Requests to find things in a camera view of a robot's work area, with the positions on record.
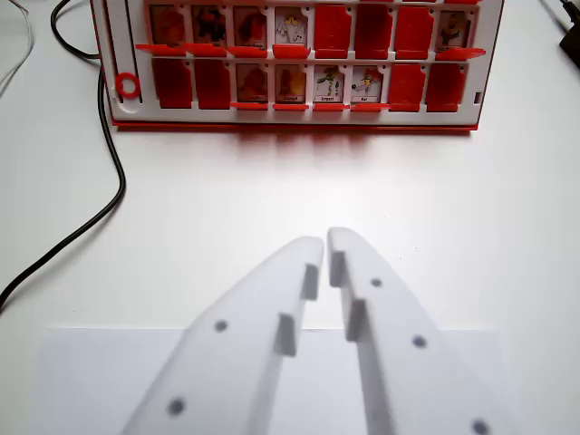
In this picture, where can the white paper sheet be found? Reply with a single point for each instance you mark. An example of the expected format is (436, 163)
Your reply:
(99, 385)

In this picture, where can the red and white game board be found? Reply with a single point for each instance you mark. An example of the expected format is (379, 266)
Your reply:
(127, 108)

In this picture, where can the black box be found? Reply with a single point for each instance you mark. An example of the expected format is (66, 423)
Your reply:
(572, 45)

